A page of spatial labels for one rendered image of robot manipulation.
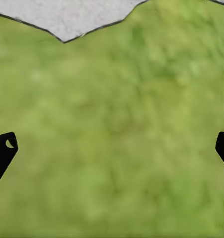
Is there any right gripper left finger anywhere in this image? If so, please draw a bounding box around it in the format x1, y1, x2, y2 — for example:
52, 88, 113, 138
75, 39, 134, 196
0, 132, 18, 179

